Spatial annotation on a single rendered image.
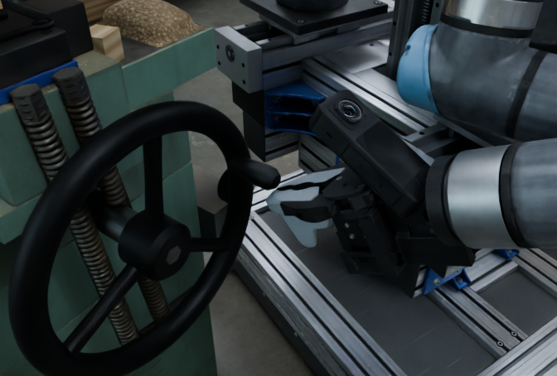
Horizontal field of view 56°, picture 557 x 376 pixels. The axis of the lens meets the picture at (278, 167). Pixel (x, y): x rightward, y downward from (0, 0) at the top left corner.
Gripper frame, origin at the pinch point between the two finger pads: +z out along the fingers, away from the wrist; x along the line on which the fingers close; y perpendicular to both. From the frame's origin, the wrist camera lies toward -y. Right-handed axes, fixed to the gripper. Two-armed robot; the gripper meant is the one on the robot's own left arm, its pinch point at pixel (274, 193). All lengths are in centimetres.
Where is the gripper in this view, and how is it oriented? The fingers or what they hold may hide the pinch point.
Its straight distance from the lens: 54.0
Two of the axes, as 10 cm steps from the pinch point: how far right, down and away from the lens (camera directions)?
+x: 5.9, -4.7, 6.5
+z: -7.0, 1.0, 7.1
